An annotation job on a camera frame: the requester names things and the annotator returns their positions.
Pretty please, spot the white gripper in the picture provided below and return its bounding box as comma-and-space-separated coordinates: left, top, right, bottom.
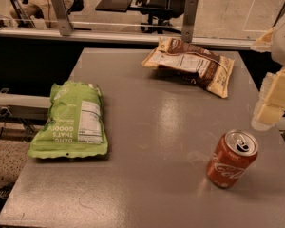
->
250, 13, 285, 131

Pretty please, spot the red coke can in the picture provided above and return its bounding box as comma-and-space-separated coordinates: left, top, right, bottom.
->
206, 130, 258, 188

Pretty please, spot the brown chip bag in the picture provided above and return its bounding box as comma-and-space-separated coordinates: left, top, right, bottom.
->
142, 37, 234, 98

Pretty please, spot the green chip bag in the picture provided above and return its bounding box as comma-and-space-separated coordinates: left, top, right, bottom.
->
28, 81, 108, 159

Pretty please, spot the black office chair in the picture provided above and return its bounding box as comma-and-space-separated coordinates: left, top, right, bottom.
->
95, 0, 185, 34

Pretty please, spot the person sitting in background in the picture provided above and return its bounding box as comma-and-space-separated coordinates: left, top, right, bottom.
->
21, 0, 84, 29

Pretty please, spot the right metal bracket post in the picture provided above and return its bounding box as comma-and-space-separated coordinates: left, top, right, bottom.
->
181, 0, 199, 43

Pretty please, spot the metal bracket post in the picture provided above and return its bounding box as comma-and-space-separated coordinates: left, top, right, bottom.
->
181, 0, 199, 43
51, 0, 73, 36

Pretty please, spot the metal rail behind table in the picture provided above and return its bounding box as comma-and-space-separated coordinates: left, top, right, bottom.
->
0, 27, 255, 50

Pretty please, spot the left metal bracket post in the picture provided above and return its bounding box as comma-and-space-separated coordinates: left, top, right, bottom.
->
51, 0, 73, 36

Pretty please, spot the white rail left of table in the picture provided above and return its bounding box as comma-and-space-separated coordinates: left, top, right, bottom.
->
0, 93, 51, 108

